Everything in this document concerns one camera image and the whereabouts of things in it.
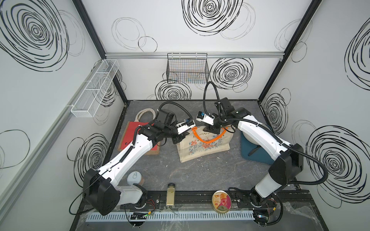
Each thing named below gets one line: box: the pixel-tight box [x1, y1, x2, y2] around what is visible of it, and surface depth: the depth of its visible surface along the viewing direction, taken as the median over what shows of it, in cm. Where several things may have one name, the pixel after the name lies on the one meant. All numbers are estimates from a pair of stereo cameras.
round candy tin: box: [211, 190, 232, 214], surface depth 72 cm
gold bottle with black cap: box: [166, 182, 176, 208], surface depth 74 cm
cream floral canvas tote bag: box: [176, 124, 234, 164], surface depth 88 cm
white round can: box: [126, 170, 145, 186], surface depth 78 cm
